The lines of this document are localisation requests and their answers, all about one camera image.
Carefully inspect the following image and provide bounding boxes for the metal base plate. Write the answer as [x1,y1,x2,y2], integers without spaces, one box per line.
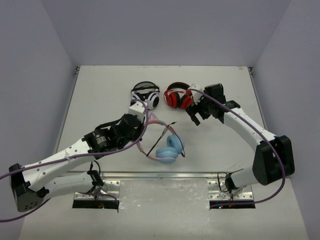
[207,179,254,201]
[73,179,121,201]

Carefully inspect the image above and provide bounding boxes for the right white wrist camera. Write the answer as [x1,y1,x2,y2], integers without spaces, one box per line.
[186,84,204,105]

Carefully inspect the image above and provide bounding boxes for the pink blue cat-ear headphones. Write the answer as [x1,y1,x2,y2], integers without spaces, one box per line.
[136,111,186,165]

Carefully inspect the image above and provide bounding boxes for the thin black headphone cable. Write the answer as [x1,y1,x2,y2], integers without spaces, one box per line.
[146,121,187,158]

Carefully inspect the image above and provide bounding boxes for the red black headphones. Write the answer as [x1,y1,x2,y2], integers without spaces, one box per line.
[163,82,194,110]

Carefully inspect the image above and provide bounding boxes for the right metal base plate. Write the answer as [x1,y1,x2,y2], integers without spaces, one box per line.
[207,179,254,201]

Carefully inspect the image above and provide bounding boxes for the white black headphones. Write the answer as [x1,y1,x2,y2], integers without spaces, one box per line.
[130,81,160,110]

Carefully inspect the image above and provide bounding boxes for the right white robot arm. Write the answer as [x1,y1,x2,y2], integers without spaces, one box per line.
[185,83,295,194]

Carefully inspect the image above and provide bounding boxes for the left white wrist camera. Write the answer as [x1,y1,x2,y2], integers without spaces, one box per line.
[127,100,148,122]

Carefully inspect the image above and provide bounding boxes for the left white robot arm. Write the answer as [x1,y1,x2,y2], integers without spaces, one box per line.
[8,113,149,213]

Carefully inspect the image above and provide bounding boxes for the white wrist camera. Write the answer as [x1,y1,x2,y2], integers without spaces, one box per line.
[186,84,204,105]
[127,100,148,122]

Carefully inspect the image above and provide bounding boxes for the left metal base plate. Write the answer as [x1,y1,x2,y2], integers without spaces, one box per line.
[73,179,121,201]

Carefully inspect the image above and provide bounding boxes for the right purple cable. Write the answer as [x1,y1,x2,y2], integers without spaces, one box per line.
[188,88,287,210]

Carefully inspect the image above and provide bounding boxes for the aluminium table edge rail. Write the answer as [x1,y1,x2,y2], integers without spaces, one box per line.
[64,171,233,180]

